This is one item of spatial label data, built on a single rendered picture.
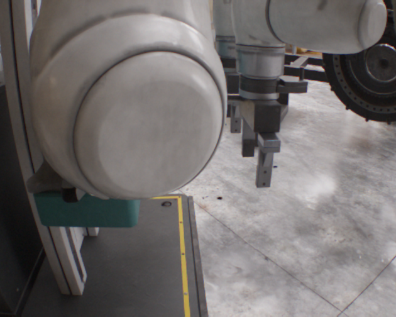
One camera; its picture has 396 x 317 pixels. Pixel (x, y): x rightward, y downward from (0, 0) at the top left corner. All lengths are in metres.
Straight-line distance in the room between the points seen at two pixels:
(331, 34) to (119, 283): 0.75
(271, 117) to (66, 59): 0.41
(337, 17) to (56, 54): 0.31
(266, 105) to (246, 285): 0.88
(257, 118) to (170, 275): 0.50
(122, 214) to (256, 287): 0.91
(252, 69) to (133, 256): 0.63
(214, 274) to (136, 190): 1.14
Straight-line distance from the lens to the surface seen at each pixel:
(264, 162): 0.57
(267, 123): 0.56
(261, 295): 1.27
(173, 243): 0.99
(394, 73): 1.25
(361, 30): 0.41
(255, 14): 0.52
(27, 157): 0.66
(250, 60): 0.56
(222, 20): 0.82
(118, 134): 0.19
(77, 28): 0.22
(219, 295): 1.26
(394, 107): 1.33
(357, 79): 1.39
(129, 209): 0.46
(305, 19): 0.44
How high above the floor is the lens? 0.95
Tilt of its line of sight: 25 degrees down
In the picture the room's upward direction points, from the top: straight up
